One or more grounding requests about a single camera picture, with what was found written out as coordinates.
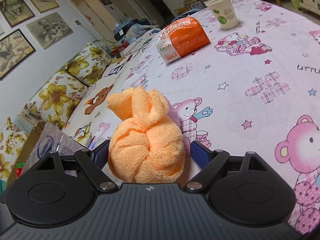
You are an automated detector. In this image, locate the framed green portrait picture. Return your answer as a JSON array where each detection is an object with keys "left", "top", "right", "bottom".
[{"left": 1, "top": 0, "right": 35, "bottom": 28}]

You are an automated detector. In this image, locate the cartoon print sofa cover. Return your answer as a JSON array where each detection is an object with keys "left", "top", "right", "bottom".
[{"left": 62, "top": 29, "right": 161, "bottom": 141}]

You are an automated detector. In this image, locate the red strawberry plush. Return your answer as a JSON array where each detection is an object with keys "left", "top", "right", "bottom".
[{"left": 15, "top": 162, "right": 25, "bottom": 178}]

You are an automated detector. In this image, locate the black framed bird picture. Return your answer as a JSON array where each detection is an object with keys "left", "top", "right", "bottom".
[{"left": 0, "top": 29, "right": 36, "bottom": 80}]

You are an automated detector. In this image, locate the white paper cup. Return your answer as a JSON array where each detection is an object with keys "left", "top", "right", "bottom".
[{"left": 205, "top": 0, "right": 239, "bottom": 30}]

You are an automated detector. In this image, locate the orange white snack bag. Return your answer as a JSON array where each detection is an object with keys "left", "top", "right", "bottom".
[{"left": 156, "top": 16, "right": 210, "bottom": 64}]

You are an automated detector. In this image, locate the framed tree sketch picture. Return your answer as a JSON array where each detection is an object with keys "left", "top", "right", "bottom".
[{"left": 30, "top": 0, "right": 60, "bottom": 14}]

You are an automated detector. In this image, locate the red box on sofa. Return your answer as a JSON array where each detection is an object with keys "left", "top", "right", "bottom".
[{"left": 111, "top": 42, "right": 129, "bottom": 57}]

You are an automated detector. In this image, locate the pink bear tablecloth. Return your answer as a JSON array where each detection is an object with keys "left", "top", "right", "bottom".
[{"left": 62, "top": 0, "right": 320, "bottom": 235}]

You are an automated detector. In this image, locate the orange knitted cloth bundle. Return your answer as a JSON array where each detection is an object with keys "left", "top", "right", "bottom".
[{"left": 107, "top": 86, "right": 185, "bottom": 184}]

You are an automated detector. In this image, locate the grey portrait poster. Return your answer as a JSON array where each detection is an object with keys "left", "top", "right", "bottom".
[{"left": 26, "top": 12, "right": 73, "bottom": 49}]

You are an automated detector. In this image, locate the yellow flower cushion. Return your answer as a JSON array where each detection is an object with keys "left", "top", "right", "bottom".
[
  {"left": 62, "top": 42, "right": 112, "bottom": 86},
  {"left": 24, "top": 69, "right": 88, "bottom": 129},
  {"left": 0, "top": 117, "right": 28, "bottom": 181}
]

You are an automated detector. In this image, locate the cardboard box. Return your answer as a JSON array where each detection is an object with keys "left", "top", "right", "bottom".
[{"left": 1, "top": 121, "right": 86, "bottom": 192}]

